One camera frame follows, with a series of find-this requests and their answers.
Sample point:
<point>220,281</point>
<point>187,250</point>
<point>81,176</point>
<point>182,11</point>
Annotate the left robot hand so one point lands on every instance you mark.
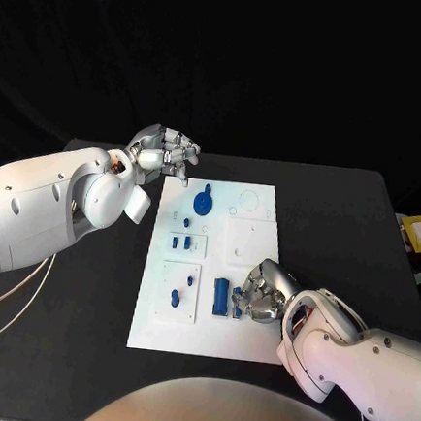
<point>153,158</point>

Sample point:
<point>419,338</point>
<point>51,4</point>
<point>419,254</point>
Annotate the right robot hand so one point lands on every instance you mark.
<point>267,293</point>

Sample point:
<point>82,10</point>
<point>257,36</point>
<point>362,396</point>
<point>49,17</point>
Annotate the small blue block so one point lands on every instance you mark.
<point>237,304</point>

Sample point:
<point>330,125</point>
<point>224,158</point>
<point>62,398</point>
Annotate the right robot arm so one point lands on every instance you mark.
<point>355,361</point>

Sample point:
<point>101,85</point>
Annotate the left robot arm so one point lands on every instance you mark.
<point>31,206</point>

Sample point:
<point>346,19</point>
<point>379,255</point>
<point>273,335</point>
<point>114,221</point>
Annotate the white task board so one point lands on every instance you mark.
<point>184,324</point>

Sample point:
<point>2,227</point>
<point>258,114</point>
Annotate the large blue block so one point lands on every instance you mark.
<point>221,297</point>

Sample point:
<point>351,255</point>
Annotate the blue gear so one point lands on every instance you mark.
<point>203,203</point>

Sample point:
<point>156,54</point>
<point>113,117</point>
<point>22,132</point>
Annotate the small blue peg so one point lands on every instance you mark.
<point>190,280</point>
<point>186,222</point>

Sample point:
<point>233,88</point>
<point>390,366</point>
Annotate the blue oblong peg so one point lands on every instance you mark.
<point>174,298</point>

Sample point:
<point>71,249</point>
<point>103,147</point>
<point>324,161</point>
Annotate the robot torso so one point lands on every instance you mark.
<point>232,417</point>

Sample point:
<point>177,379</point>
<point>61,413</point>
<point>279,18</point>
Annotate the yellow box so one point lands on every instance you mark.
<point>420,234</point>

